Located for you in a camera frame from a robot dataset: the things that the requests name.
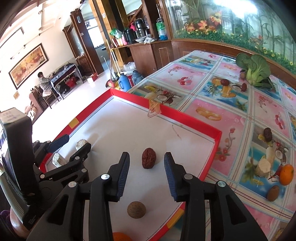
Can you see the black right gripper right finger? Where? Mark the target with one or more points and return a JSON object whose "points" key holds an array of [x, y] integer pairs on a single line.
{"points": [[230, 219]]}

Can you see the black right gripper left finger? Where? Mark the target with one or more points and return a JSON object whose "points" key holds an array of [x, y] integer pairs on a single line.
{"points": [[64, 219]]}

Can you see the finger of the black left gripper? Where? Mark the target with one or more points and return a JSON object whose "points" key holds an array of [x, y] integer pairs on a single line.
{"points": [[82, 153], [58, 143]]}

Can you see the orange fruit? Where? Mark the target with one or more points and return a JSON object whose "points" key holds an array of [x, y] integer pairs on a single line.
{"points": [[286, 175], [119, 236]]}

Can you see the brown walnut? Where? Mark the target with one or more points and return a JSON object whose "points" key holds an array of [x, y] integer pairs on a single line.
{"points": [[136, 210]]}

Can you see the large beige yam chunk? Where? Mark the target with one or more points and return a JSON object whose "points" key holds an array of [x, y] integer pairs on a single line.
{"points": [[80, 144]]}

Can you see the brown kiwi fruit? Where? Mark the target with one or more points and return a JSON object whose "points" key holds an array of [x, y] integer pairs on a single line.
{"points": [[273, 193]]}

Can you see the red tray with white base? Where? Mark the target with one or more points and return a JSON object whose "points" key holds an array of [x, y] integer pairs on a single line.
{"points": [[118, 122]]}

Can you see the beige yam piece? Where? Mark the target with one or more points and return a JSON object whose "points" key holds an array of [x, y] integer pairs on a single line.
{"points": [[263, 168]]}

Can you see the seated person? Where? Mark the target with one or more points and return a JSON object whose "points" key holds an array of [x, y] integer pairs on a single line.
{"points": [[45, 84]]}

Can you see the framed landscape painting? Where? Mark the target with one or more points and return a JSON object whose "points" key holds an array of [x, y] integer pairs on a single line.
{"points": [[36, 58]]}

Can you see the blue thermos flask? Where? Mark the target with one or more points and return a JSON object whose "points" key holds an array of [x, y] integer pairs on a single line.
{"points": [[124, 83]]}

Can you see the dark red jujube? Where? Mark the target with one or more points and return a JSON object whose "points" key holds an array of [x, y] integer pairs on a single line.
{"points": [[267, 133]]}

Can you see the grey thermos flask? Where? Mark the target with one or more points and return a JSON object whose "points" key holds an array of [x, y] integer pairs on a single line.
{"points": [[136, 77]]}

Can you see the colourful fruit print tablecloth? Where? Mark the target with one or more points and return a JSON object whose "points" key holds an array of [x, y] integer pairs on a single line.
{"points": [[210, 87]]}

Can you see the green water bottle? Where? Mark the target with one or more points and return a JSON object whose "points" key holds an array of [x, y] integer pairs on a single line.
{"points": [[161, 29]]}

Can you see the green bok choy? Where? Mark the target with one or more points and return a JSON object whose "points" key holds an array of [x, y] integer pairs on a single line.
{"points": [[257, 70]]}

